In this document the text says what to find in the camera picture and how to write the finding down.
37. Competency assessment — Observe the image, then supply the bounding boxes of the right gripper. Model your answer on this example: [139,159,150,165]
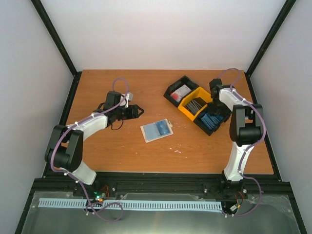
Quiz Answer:
[207,99,228,117]

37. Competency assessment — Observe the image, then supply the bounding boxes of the beige card holder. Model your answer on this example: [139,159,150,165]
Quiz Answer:
[140,119,173,143]

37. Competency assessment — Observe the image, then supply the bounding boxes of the blue VIP card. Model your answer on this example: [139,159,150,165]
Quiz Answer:
[156,119,171,137]

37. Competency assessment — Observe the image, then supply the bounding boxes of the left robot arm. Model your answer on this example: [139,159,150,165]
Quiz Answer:
[44,91,144,196]

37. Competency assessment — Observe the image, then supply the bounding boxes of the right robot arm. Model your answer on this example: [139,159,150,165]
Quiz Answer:
[209,78,266,198]

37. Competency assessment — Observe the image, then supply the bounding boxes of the blue cards stack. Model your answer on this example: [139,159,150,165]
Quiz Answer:
[200,113,223,130]

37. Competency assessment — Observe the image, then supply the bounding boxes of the black bin with blue cards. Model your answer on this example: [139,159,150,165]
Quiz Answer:
[194,103,232,136]

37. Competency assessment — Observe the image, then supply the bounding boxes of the dark grey cards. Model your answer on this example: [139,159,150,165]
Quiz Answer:
[185,97,207,116]

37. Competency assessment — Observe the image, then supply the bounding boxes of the red white cards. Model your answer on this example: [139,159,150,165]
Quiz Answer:
[170,84,191,102]

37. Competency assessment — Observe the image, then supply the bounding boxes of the yellow bin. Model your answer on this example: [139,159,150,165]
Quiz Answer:
[178,87,212,121]

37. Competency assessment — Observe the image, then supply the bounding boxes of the small electronics board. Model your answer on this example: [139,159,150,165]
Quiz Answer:
[94,191,110,202]

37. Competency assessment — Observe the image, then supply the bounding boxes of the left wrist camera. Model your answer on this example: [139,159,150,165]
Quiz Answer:
[124,92,133,108]

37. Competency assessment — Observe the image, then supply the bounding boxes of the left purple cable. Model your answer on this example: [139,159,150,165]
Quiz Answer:
[50,78,130,222]

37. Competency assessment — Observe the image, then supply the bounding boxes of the purple cable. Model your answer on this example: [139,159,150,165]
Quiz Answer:
[50,78,130,222]
[216,68,267,218]

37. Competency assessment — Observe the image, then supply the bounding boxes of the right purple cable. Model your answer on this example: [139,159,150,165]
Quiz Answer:
[216,68,267,218]

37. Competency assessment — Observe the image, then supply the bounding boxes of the left black frame post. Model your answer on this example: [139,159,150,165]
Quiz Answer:
[30,0,78,77]

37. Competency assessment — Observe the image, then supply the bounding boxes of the black frame post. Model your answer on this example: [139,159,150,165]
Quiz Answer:
[30,0,78,77]
[245,0,296,78]

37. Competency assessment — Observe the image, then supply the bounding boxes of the black aluminium rail base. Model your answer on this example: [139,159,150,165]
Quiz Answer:
[31,170,293,203]

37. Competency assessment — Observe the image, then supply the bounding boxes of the right black frame post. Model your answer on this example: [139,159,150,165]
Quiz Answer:
[245,0,296,78]

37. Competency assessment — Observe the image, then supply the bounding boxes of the light blue cable duct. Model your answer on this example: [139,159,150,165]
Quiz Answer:
[38,198,222,213]

